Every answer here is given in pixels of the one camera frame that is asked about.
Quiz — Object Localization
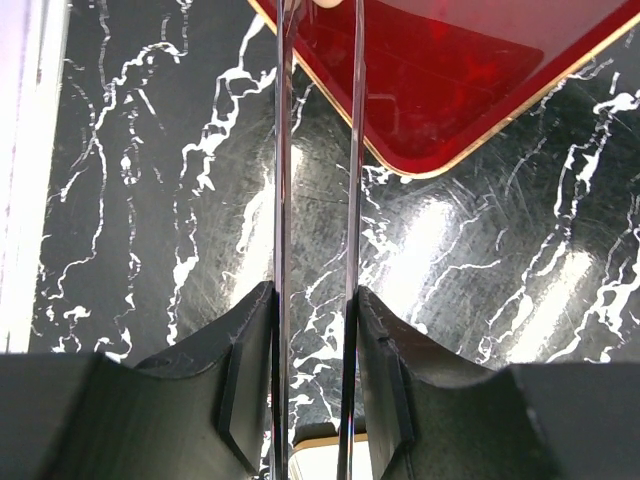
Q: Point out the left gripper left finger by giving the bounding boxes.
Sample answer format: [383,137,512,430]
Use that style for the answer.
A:
[1,281,274,479]

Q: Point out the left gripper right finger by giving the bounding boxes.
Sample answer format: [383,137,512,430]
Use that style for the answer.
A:
[357,288,639,479]

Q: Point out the chocolate pieces in tray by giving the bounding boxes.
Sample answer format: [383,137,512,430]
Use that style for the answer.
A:
[314,0,343,9]

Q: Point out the silver square tin lid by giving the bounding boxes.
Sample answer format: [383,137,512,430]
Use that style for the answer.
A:
[289,433,373,480]

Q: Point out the red lacquer tray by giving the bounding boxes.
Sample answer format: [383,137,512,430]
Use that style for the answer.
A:
[247,0,640,180]

